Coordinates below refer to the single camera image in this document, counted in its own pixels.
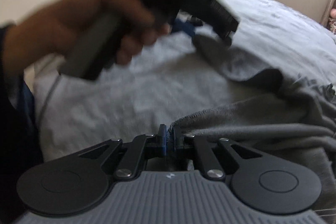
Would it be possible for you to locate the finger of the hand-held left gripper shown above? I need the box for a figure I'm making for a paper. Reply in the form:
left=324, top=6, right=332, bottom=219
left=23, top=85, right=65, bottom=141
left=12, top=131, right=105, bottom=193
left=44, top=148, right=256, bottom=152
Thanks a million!
left=171, top=18, right=233, bottom=47

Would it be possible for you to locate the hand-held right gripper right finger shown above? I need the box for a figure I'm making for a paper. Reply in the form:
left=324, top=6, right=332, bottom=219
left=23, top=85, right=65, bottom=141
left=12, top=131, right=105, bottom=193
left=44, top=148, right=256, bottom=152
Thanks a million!
left=174, top=126, right=263, bottom=180

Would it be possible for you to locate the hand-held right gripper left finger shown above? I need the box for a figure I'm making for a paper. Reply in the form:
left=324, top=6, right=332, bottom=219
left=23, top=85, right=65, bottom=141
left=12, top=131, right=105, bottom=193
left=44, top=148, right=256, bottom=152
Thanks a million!
left=79, top=124, right=167, bottom=180

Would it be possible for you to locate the grey top with ruffled collar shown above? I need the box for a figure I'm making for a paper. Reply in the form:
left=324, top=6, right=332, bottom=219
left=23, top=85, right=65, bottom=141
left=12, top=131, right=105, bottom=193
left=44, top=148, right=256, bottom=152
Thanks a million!
left=168, top=30, right=336, bottom=216

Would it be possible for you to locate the person's left forearm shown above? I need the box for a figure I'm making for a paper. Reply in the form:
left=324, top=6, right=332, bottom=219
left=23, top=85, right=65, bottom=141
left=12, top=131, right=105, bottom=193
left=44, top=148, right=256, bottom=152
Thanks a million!
left=0, top=21, right=32, bottom=75

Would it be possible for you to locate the person's left hand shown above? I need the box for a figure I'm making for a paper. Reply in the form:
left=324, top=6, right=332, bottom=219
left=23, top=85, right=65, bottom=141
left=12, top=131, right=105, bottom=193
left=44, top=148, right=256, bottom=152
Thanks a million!
left=24, top=0, right=171, bottom=69

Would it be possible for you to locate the bed with grey sheet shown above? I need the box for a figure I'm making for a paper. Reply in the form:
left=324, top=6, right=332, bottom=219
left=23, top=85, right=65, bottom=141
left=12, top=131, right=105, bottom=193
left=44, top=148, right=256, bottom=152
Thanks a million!
left=24, top=0, right=336, bottom=224

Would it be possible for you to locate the person's dark clothing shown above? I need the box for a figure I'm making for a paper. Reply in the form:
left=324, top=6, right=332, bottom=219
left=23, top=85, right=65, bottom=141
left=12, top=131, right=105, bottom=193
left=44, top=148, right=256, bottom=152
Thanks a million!
left=0, top=67, right=45, bottom=224

